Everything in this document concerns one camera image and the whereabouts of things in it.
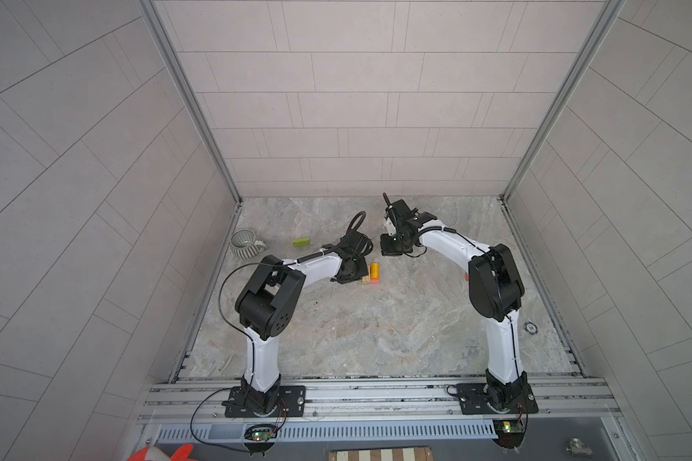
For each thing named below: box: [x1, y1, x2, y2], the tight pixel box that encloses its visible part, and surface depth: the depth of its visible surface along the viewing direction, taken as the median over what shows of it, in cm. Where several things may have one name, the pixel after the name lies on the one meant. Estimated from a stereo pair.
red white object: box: [125, 443, 195, 461], surface depth 61 cm
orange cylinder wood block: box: [370, 262, 382, 285], surface depth 95 cm
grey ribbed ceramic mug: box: [229, 228, 267, 260], surface depth 98 cm
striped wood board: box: [328, 445, 435, 461], surface depth 64 cm
